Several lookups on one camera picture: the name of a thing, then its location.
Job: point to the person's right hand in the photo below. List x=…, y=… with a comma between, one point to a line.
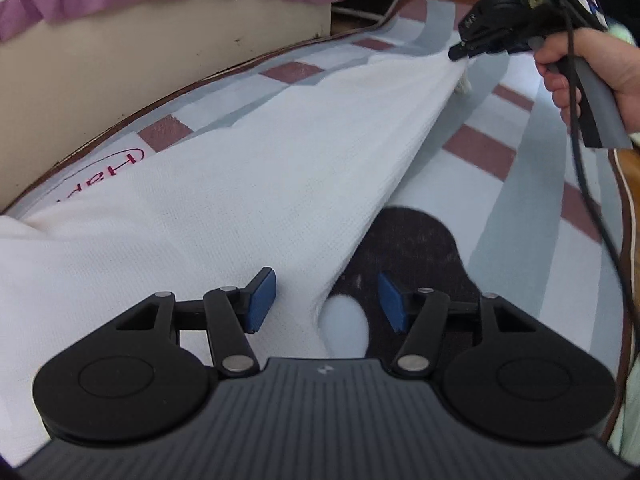
x=620, y=75

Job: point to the cream monster patch cardigan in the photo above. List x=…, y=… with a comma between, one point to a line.
x=200, y=200

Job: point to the checked printed mat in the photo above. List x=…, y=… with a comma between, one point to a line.
x=525, y=210

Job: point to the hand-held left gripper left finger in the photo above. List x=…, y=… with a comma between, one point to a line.
x=260, y=300

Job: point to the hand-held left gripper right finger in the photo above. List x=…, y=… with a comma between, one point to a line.
x=392, y=302

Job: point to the beige bed frame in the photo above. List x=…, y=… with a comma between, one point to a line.
x=125, y=70

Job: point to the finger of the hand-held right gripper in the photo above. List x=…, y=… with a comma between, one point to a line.
x=490, y=49

